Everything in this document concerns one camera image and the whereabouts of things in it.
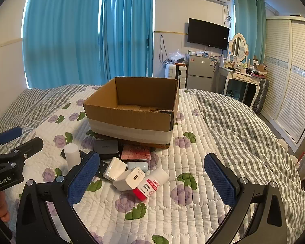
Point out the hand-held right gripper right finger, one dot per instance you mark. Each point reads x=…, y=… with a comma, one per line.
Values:
x=218, y=180

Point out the white dressing table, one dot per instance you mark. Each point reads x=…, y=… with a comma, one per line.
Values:
x=240, y=77

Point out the white oval mirror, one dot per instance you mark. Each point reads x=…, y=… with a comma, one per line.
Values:
x=237, y=47

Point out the white floral quilt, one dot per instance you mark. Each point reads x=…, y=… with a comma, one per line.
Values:
x=193, y=157

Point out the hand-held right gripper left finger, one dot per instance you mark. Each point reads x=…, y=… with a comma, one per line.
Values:
x=83, y=180

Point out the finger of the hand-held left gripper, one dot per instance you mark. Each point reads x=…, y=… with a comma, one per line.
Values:
x=28, y=148
x=10, y=134

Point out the silver small fridge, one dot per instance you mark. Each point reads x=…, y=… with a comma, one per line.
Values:
x=199, y=72

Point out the black wall television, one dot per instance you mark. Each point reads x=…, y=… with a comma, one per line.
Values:
x=208, y=34

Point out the black remote control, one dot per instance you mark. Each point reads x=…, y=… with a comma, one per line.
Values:
x=103, y=169

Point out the white cube charger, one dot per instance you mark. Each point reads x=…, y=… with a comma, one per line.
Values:
x=127, y=180

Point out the pink packet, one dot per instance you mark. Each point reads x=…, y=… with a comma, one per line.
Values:
x=136, y=152

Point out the white bottle with red cap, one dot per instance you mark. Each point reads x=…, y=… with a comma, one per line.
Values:
x=152, y=183

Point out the dark grey suitcase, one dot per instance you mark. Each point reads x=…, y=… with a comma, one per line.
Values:
x=260, y=96

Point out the white cylindrical bottle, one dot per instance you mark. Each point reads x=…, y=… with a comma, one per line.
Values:
x=71, y=155

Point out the narrow blue curtain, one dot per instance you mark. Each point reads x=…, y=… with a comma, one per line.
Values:
x=127, y=35

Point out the wide blue curtain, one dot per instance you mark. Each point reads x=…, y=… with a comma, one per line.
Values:
x=63, y=35

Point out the clear plastic bag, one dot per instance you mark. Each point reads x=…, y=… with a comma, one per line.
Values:
x=176, y=56

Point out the brown cardboard box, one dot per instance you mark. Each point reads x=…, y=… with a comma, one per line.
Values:
x=132, y=122

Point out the dark grey power bank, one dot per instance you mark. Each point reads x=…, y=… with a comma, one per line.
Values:
x=105, y=147

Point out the small white capsule bottle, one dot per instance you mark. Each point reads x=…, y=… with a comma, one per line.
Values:
x=139, y=165

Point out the white rounded charger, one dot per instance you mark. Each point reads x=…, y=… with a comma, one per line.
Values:
x=114, y=167

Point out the small brown box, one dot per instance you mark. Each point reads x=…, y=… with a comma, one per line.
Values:
x=261, y=67

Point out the white slatted wardrobe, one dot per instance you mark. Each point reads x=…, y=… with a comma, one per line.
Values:
x=289, y=81

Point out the teal storage basket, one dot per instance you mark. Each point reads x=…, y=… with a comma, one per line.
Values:
x=231, y=94

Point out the white suitcase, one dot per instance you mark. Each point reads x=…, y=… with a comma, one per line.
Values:
x=175, y=75

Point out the teal curtain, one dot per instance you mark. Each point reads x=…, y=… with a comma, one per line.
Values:
x=249, y=25

